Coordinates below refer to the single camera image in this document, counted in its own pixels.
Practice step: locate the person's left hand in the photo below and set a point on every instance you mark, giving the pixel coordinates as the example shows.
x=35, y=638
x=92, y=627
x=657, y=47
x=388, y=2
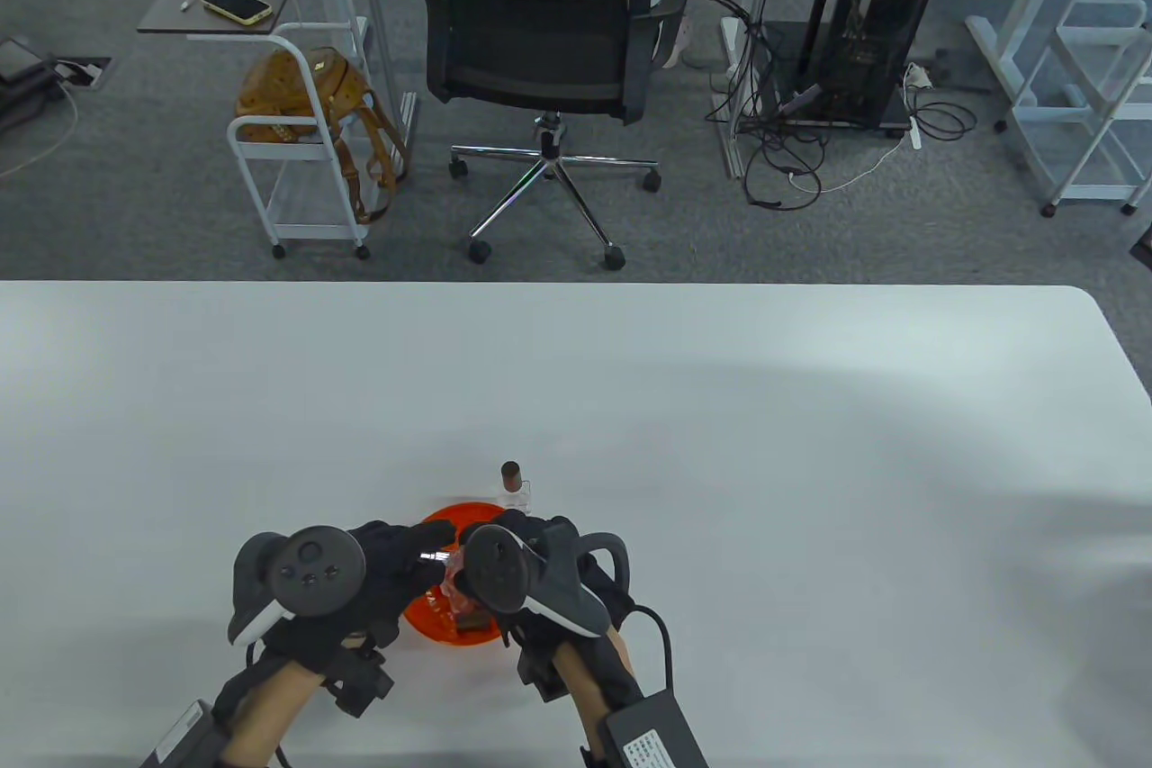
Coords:
x=396, y=561

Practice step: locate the person's right hand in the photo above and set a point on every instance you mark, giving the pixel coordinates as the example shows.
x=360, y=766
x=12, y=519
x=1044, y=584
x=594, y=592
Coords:
x=549, y=534

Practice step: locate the brown perfume bottle cap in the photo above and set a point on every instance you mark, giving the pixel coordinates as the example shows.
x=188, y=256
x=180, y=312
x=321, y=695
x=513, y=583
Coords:
x=472, y=621

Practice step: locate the person's left forearm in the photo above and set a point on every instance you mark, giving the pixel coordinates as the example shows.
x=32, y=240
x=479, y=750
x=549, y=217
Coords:
x=270, y=714

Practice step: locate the person's right forearm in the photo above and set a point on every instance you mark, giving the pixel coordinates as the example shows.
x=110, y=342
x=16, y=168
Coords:
x=585, y=696

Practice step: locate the dark grey tracking controller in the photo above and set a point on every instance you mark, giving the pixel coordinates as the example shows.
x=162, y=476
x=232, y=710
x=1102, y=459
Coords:
x=495, y=570
x=315, y=572

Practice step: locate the orange glossy bowl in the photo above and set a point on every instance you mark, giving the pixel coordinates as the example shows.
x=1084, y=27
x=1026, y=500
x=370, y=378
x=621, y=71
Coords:
x=427, y=619

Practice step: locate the black wrist sensor box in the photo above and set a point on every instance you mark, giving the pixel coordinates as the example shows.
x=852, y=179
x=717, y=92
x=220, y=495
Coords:
x=184, y=741
x=652, y=736

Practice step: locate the brown leather backpack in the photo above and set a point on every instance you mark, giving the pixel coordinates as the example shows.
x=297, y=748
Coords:
x=288, y=84

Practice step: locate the black mesh office chair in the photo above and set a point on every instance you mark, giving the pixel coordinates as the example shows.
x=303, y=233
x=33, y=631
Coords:
x=540, y=39

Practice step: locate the black computer stand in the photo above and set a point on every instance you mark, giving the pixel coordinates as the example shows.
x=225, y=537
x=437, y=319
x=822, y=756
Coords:
x=783, y=57

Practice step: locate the smartphone in yellow case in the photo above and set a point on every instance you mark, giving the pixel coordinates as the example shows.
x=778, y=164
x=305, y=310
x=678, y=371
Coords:
x=236, y=3

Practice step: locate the floor socket box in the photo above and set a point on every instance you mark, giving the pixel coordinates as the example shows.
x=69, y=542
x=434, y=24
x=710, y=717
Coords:
x=81, y=73

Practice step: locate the white power strip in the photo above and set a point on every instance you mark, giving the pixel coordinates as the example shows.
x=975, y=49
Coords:
x=914, y=75

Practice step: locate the white wheeled side table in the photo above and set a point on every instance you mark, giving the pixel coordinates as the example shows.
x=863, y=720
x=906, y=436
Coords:
x=171, y=4

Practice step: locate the black computer tower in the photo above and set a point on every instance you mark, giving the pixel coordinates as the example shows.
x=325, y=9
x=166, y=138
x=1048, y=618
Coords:
x=886, y=12

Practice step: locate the black device on floor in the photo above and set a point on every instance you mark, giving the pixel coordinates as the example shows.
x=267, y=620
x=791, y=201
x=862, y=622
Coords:
x=18, y=61

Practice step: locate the white metal rack cart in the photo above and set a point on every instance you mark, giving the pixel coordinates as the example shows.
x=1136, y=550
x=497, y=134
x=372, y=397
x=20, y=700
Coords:
x=1093, y=194

